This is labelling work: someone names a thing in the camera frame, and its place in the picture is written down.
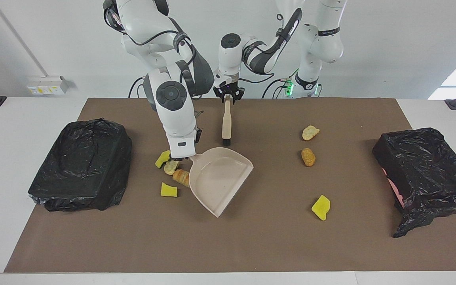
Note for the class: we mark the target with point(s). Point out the beige hand brush black bristles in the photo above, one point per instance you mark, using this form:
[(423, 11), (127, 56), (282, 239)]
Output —
[(227, 122)]

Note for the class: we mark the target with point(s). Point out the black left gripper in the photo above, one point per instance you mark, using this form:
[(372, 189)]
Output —
[(228, 87)]

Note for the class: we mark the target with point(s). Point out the orange striped croissant piece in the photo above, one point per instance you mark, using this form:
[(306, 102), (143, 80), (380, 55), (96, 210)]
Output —
[(182, 177)]

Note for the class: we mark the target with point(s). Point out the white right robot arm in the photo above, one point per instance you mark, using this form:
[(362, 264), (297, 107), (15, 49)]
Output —
[(172, 99)]

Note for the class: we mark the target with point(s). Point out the black bag-covered bin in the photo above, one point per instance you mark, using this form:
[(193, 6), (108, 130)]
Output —
[(73, 182)]

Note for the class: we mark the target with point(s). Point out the yellow sponge block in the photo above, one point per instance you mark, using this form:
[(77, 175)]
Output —
[(162, 159)]

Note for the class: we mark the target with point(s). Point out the brown bread nugget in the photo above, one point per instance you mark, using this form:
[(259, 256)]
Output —
[(308, 157)]

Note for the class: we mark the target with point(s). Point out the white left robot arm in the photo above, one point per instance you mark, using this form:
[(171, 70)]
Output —
[(230, 59)]

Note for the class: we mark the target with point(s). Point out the yellow sponge wedge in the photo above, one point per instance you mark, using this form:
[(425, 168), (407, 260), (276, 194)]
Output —
[(321, 208)]

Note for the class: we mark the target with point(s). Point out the pale bread piece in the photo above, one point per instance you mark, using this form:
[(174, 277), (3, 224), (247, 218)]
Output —
[(170, 168)]

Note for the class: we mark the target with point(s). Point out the thin yellow sponge piece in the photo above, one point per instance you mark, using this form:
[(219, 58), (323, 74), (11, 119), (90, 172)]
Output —
[(168, 190)]

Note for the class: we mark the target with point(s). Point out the beige plastic dustpan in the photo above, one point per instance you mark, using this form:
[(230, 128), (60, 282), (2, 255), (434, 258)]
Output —
[(216, 178)]

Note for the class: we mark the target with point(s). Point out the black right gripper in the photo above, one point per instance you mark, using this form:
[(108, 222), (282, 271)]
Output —
[(198, 135)]

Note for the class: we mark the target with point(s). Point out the brown table mat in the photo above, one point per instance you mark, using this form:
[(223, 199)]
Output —
[(251, 249)]

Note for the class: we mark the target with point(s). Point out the black bag bin pink rim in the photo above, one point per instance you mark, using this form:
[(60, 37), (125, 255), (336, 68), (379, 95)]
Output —
[(430, 170)]

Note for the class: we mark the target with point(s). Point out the white wall socket box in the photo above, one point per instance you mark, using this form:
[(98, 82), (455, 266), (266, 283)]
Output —
[(44, 88)]

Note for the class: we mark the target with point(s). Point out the pale yellow bread chunk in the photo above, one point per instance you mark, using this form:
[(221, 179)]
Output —
[(310, 132)]

